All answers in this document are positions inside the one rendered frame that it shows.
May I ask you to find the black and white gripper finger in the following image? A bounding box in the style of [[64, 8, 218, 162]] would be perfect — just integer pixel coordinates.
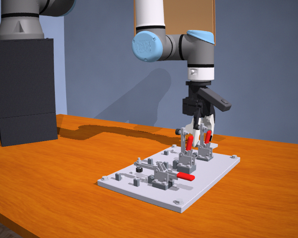
[[185, 107, 203, 147], [202, 108, 215, 141]]

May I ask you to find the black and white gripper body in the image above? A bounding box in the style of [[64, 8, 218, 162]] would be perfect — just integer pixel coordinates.
[[182, 81, 213, 118]]

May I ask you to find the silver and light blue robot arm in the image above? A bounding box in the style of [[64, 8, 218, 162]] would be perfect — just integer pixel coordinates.
[[0, 0, 232, 112]]

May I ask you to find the grey toggle clamp with red handle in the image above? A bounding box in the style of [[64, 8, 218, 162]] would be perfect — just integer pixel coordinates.
[[195, 123, 213, 161], [134, 157, 195, 190]]

